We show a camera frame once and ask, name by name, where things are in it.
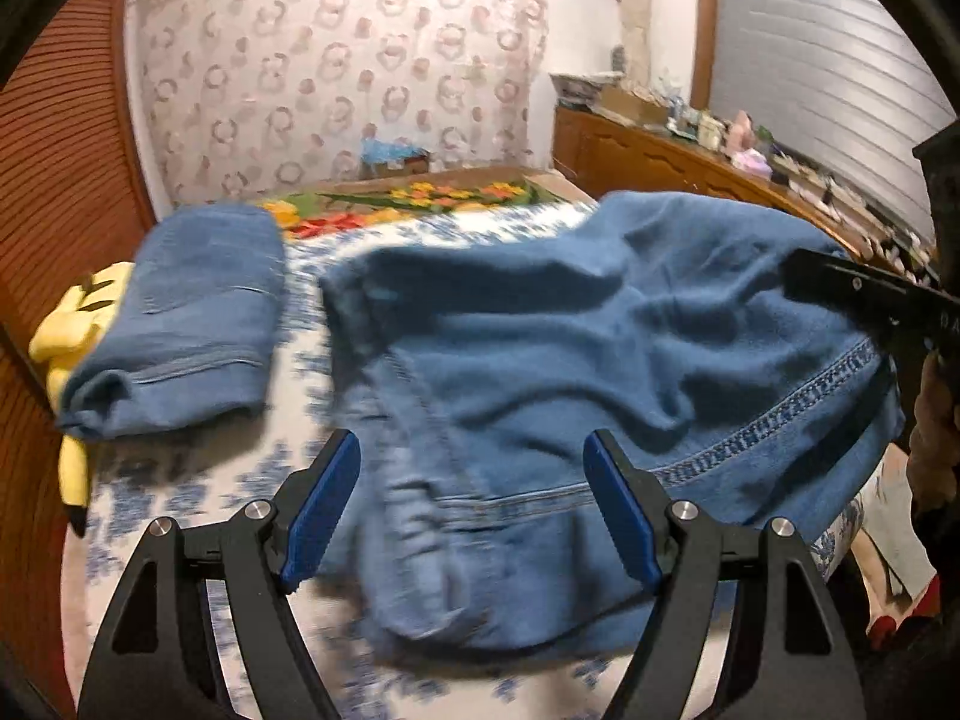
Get right hand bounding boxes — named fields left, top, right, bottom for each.
left=907, top=351, right=960, bottom=511

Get wooden sideboard cabinet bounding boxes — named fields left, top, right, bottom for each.
left=551, top=106, right=934, bottom=284

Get cardboard box with blue cloth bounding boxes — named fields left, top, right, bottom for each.
left=359, top=138, right=431, bottom=181

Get yellow plush toy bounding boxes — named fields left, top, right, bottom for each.
left=28, top=262, right=133, bottom=538

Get floral bed blanket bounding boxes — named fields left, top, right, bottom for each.
left=254, top=166, right=590, bottom=241

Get blue floral white quilt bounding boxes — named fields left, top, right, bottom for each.
left=58, top=202, right=872, bottom=720

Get patterned lace curtain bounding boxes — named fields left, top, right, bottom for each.
left=130, top=0, right=548, bottom=205

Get brown louvered wardrobe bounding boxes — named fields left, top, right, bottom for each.
left=2, top=0, right=156, bottom=718

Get pink tissue pack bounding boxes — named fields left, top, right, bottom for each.
left=731, top=148, right=773, bottom=179

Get blue denim jeans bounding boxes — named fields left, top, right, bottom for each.
left=319, top=192, right=903, bottom=661

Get folded blue denim garment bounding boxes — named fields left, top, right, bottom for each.
left=57, top=203, right=286, bottom=442

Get white window blind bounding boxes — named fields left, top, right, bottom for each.
left=709, top=0, right=955, bottom=239

